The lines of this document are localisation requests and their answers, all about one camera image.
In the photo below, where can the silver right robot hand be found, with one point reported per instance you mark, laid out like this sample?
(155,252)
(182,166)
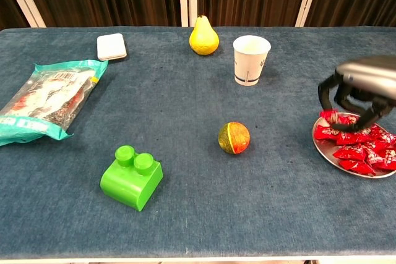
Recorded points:
(368,72)

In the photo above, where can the silver metal plate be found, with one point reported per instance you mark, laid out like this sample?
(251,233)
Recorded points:
(323,148)

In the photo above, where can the white paper cup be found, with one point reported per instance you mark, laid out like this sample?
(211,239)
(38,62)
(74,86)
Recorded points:
(249,60)

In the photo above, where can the yellow toy pear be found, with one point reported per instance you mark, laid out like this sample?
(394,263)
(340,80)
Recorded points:
(204,40)

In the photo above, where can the blue table cloth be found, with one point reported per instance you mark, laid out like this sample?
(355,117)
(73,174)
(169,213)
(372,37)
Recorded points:
(185,97)

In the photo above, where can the white rectangular box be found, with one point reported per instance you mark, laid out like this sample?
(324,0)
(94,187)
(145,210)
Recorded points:
(111,46)

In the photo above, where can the green toy building block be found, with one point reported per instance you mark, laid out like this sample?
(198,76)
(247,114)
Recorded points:
(130,183)

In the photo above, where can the teal clear snack bag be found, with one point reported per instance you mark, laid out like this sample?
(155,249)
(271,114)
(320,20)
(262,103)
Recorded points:
(49,100)

